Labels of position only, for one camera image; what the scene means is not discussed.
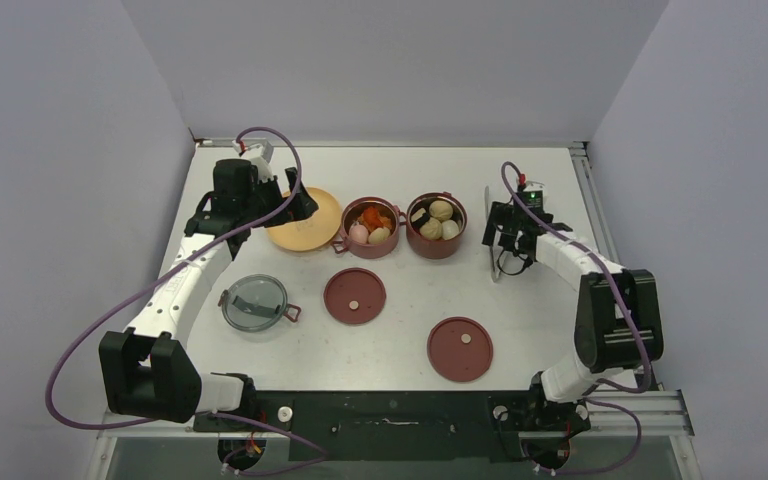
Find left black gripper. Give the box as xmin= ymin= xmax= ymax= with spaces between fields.
xmin=241 ymin=168 xmax=316 ymax=229

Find orange plastic plate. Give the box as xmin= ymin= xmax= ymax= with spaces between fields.
xmin=266 ymin=187 xmax=343 ymax=252

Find metal tongs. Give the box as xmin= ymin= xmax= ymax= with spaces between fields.
xmin=483 ymin=185 xmax=500 ymax=283

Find beige egg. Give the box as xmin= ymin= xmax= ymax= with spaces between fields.
xmin=348 ymin=224 xmax=370 ymax=245

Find red steel bowl with handles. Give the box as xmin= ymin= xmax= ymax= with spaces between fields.
xmin=330 ymin=196 xmax=406 ymax=259

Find orange fried food pieces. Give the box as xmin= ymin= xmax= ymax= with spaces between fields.
xmin=358 ymin=206 xmax=393 ymax=233

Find white bun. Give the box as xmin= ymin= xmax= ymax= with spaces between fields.
xmin=419 ymin=218 xmax=443 ymax=241
xmin=428 ymin=199 xmax=454 ymax=222

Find red steel bowl tall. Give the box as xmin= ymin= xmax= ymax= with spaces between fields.
xmin=401 ymin=192 xmax=468 ymax=260

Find red round lid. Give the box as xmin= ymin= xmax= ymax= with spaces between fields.
xmin=426 ymin=317 xmax=494 ymax=383
xmin=323 ymin=268 xmax=387 ymax=325

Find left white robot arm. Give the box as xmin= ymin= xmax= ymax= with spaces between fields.
xmin=98 ymin=158 xmax=318 ymax=430

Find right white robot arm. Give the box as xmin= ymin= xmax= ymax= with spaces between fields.
xmin=482 ymin=201 xmax=664 ymax=430

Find grey transparent lid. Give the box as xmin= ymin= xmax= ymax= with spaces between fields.
xmin=218 ymin=274 xmax=302 ymax=333

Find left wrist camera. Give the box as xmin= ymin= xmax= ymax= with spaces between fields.
xmin=234 ymin=140 xmax=274 ymax=182

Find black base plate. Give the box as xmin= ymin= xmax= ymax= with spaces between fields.
xmin=194 ymin=390 xmax=591 ymax=462

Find aluminium frame rail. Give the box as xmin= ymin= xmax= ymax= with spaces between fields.
xmin=98 ymin=136 xmax=690 ymax=479

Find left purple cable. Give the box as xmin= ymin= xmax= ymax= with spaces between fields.
xmin=44 ymin=127 xmax=329 ymax=478

